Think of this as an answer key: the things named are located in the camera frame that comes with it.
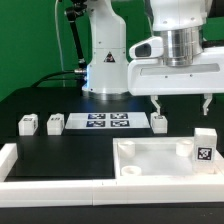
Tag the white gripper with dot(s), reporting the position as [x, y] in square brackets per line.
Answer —
[148, 75]

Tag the white square tabletop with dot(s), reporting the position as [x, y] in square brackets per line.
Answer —
[165, 156]

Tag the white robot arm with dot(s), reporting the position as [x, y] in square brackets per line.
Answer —
[173, 61]

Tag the white sheet with tags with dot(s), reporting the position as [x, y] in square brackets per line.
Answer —
[111, 120]

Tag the white U-shaped obstacle fence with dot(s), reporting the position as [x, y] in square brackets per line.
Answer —
[126, 190]

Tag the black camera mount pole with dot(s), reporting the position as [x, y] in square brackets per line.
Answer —
[72, 13]

